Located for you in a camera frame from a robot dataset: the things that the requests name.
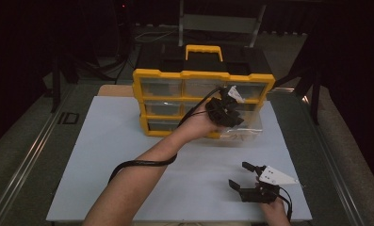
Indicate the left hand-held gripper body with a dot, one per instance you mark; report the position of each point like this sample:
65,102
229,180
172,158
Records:
220,109

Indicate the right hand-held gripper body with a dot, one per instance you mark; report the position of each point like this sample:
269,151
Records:
261,190

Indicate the clear plastic drawer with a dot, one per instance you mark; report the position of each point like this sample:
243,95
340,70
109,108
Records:
250,127

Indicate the yellow black organizer cabinet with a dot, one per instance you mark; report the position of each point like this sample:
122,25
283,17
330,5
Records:
175,75

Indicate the person's right hand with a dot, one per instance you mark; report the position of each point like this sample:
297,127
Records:
274,210

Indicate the person's left hand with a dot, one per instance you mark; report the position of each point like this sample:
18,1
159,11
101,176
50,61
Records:
200,124

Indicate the grid of organizer bins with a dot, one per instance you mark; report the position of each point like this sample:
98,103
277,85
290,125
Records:
162,108

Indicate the black stand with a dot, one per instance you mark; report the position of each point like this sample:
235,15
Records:
313,81
56,84

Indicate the wooden board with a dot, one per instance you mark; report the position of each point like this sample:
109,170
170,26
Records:
115,90

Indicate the white foam board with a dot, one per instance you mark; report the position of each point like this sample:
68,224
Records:
87,150

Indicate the metal rail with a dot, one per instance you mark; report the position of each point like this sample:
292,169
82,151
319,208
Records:
335,169
27,157

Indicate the grey metal stand frame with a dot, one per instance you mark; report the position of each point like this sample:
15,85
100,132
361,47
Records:
220,23

